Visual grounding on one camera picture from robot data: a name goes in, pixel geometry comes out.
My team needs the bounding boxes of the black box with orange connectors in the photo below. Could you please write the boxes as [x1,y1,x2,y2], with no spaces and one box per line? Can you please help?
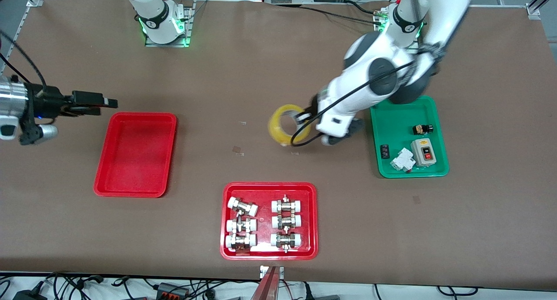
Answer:
[156,282,191,299]

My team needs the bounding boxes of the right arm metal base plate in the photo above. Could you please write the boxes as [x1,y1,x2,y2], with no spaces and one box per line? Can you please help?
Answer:
[145,0,195,48]

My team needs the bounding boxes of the white circuit breaker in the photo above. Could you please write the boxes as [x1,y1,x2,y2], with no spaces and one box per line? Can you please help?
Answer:
[390,147,415,173]

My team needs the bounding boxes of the grey push button switch box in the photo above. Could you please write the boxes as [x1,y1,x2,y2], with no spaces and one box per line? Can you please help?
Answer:
[410,138,437,167]

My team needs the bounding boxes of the metal valve with white caps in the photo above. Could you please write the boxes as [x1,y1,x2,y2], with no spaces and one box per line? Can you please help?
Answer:
[271,195,303,213]
[270,232,302,253]
[226,218,257,234]
[271,214,302,230]
[228,197,258,217]
[225,233,257,251]

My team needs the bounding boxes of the yellow tape roll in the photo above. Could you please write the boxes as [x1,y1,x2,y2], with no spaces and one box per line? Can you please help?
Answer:
[268,103,312,147]

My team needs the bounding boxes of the black cable on table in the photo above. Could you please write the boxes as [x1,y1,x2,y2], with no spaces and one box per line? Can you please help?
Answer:
[300,0,383,27]

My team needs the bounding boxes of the red tray holding valves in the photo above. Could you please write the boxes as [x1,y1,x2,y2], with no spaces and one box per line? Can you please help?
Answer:
[220,182,319,261]

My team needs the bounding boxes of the red aluminium profile bar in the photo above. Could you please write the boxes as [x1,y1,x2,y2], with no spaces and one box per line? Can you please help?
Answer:
[250,265,285,300]

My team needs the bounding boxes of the black power adapter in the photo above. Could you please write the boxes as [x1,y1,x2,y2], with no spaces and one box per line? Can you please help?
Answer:
[12,288,47,300]

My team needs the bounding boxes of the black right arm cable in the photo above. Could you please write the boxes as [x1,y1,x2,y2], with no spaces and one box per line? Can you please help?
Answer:
[0,30,48,96]

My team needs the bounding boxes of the green plastic tray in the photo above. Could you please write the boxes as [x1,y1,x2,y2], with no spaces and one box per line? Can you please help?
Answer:
[369,95,450,179]

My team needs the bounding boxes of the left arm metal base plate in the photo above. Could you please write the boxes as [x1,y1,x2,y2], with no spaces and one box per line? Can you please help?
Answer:
[373,7,421,44]

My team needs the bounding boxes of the empty-bottomed red plastic tray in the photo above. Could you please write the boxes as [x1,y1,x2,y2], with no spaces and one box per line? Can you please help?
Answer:
[94,112,178,198]

